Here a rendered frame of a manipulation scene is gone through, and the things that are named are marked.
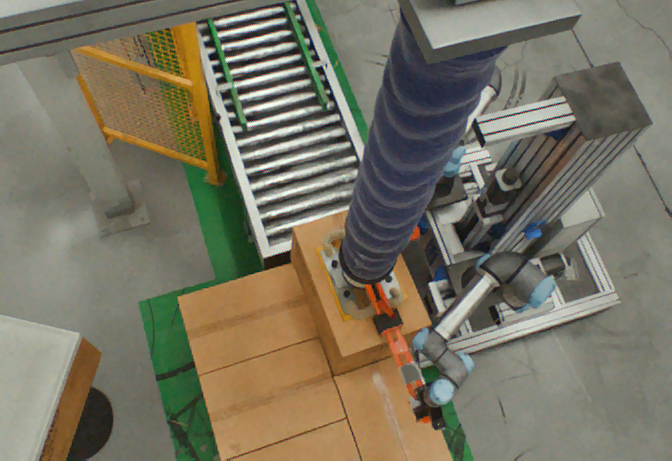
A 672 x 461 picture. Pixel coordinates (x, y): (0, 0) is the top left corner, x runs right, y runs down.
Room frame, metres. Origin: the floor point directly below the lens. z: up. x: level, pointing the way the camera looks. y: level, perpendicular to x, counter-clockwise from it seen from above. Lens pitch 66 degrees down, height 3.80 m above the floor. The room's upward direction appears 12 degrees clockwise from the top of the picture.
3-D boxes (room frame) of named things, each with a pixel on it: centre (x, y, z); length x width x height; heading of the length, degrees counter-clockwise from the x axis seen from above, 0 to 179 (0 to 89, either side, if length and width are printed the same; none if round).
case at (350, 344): (0.92, -0.15, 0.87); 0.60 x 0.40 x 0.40; 32
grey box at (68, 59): (1.43, 1.18, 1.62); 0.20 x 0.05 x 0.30; 30
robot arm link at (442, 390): (0.42, -0.46, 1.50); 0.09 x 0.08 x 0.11; 149
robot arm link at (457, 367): (0.52, -0.50, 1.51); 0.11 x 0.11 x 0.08; 59
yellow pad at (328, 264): (0.87, -0.07, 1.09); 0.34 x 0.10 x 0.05; 32
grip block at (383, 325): (0.71, -0.28, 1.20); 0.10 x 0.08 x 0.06; 122
